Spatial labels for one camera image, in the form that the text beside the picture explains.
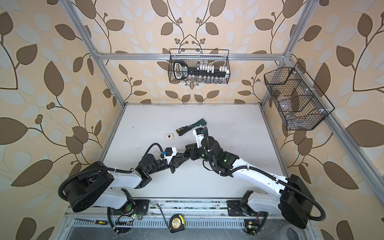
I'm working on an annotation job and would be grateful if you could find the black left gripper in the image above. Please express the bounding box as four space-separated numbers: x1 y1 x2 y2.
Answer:
146 152 188 177

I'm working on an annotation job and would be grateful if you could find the beige earbud charging case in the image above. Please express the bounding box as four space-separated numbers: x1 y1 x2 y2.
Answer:
166 134 175 140

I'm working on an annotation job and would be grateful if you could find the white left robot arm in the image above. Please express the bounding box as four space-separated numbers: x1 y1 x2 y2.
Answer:
58 144 197 213

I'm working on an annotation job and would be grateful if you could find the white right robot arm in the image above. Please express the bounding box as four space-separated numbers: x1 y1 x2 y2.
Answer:
186 137 326 229

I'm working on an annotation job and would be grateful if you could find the green rivet gun tool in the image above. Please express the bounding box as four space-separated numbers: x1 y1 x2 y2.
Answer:
176 119 207 136

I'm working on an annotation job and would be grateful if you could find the yellow black tape measure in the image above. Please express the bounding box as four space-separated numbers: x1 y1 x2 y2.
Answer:
169 214 186 233

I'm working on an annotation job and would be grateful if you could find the black socket set holder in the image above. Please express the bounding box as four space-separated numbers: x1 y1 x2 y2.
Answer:
170 60 231 80

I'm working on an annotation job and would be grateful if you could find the grey tape roll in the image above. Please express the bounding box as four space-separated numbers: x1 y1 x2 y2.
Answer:
283 227 305 240

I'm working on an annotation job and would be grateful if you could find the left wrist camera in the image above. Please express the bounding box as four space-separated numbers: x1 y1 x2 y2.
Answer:
161 147 178 165

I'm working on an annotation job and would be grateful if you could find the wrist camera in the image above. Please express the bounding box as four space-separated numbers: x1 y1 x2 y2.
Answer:
161 147 178 165
193 127 205 148

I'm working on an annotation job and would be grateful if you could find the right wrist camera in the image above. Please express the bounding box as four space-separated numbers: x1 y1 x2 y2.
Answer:
193 127 205 148

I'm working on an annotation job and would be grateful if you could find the black wire basket back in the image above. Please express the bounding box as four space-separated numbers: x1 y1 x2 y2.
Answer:
168 48 231 85

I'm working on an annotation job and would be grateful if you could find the black wire basket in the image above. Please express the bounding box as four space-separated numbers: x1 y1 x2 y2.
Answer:
264 63 335 131
168 48 231 85

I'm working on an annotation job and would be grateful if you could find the yellow handled screwdriver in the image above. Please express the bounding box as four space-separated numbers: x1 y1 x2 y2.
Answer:
74 218 108 226

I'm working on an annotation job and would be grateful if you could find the black wire basket right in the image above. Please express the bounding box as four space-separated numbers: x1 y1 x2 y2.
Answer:
264 63 335 131

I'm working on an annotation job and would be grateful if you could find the aluminium frame post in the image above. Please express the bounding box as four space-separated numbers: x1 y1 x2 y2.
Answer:
260 0 319 109

